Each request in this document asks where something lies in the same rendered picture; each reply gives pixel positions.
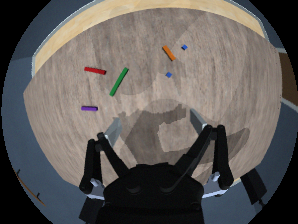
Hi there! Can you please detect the orange rod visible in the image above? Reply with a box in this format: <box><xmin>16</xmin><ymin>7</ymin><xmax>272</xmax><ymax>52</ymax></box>
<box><xmin>162</xmin><ymin>45</ymin><xmax>176</xmax><ymax>61</ymax></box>

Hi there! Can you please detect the red rod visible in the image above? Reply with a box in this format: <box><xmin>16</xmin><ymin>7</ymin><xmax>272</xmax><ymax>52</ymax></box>
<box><xmin>84</xmin><ymin>67</ymin><xmax>106</xmax><ymax>75</ymax></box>

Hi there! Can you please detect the purple rod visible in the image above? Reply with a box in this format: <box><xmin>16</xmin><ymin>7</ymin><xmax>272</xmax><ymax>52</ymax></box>
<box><xmin>81</xmin><ymin>106</ymin><xmax>98</xmax><ymax>111</ymax></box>

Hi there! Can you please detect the green rod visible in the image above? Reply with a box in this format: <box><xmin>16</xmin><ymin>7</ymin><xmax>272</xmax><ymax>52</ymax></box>
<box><xmin>109</xmin><ymin>67</ymin><xmax>129</xmax><ymax>97</ymax></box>

